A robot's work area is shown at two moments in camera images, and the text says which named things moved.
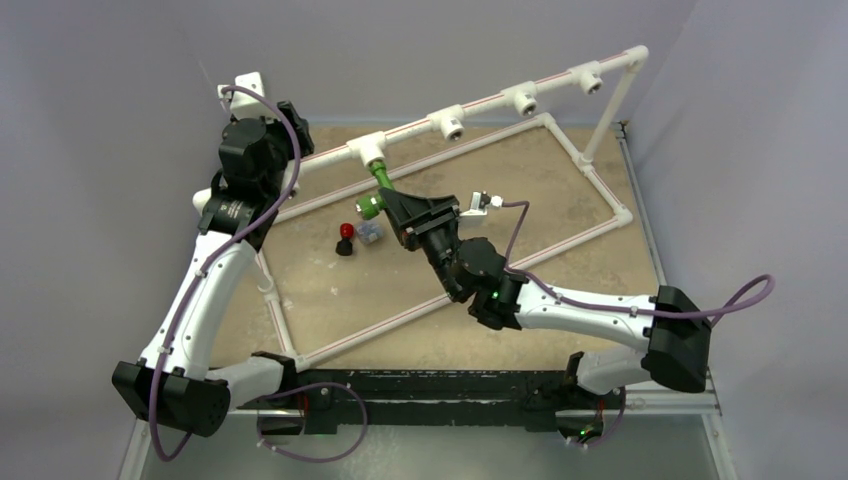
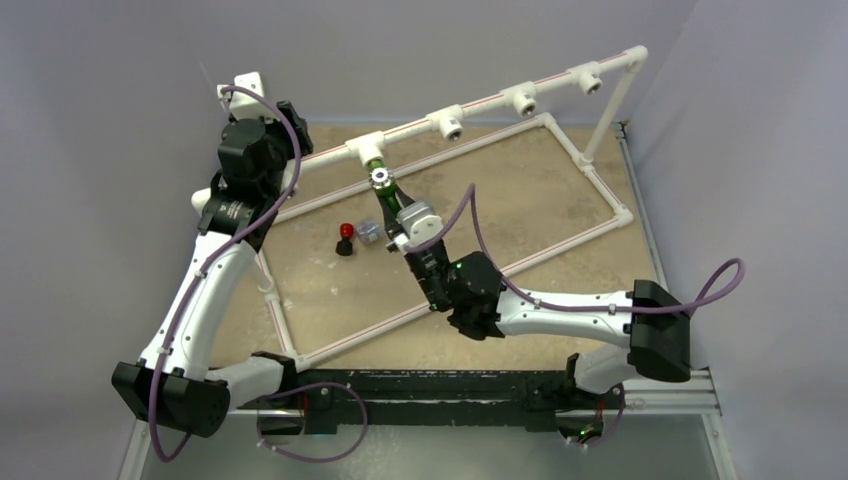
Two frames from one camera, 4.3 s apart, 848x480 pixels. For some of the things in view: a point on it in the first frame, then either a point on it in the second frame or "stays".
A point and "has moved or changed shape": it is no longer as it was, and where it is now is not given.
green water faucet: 370,208 has moved or changed shape
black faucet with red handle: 344,247 stays
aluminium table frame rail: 693,403 stays
